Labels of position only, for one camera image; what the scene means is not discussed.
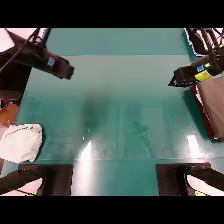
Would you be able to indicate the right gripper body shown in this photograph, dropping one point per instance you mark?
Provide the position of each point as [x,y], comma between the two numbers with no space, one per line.
[185,76]

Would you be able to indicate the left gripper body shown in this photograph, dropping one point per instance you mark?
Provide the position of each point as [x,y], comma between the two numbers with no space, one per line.
[61,68]

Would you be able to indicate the white garment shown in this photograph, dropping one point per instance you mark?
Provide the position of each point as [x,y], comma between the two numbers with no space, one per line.
[20,143]

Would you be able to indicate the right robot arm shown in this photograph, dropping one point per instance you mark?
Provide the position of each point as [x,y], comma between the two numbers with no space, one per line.
[213,65]

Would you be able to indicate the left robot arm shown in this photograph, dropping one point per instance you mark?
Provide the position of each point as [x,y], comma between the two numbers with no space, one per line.
[26,56]

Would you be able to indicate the red garment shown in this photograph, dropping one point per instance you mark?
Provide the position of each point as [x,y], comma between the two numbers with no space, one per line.
[200,103]

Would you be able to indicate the grey-brown garment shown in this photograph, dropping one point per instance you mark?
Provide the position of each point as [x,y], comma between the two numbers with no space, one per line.
[213,103]

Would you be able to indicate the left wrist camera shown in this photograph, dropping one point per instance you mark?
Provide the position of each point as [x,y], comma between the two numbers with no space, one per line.
[38,38]

